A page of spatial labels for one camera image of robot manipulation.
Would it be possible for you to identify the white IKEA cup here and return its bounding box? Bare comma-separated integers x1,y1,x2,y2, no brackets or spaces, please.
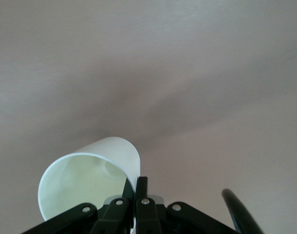
37,136,142,230

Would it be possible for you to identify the thick black camera cable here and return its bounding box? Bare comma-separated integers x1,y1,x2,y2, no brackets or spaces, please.
221,189,264,234

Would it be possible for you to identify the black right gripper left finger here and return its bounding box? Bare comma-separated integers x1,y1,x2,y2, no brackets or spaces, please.
21,179,135,234

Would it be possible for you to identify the brown table cover mat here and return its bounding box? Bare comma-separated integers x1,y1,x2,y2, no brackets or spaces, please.
0,0,297,234

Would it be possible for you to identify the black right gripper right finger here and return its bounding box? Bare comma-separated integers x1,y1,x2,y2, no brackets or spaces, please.
136,176,239,234

